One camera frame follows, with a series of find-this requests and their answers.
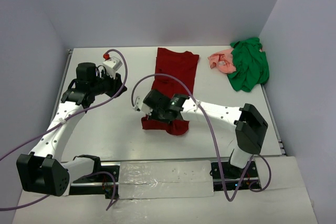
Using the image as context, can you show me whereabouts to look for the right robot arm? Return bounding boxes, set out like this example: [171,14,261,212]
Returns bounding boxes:
[134,90,268,177]

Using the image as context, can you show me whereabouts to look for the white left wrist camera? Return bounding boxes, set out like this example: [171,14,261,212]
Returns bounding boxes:
[102,53,122,79]

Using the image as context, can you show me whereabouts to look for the red t shirt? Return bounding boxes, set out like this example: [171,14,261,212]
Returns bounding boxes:
[141,48,200,136]

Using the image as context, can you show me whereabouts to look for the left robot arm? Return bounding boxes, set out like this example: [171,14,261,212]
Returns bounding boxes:
[16,58,126,197]

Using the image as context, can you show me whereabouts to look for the aluminium table frame rail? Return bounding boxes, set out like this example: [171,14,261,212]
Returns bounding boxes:
[261,85,287,156]

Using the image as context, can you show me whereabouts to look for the green t shirt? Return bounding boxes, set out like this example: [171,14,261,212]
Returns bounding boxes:
[227,37,270,92]

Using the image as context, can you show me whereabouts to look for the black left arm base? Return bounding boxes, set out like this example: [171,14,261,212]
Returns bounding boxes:
[69,162,121,199]

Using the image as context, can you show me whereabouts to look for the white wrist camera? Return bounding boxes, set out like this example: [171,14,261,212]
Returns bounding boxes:
[133,96,152,115]
[102,53,122,79]

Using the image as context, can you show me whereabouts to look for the white taped cover plate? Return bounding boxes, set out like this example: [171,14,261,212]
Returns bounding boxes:
[118,161,214,199]

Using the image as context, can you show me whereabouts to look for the pink t shirt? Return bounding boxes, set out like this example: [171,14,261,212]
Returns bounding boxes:
[207,48,264,75]

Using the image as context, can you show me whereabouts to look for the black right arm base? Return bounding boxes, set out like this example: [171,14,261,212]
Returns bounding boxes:
[209,161,261,191]

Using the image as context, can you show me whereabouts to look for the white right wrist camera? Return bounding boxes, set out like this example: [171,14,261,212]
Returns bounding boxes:
[133,96,152,115]

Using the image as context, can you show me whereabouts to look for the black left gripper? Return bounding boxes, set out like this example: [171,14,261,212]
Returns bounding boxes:
[90,69,128,98]

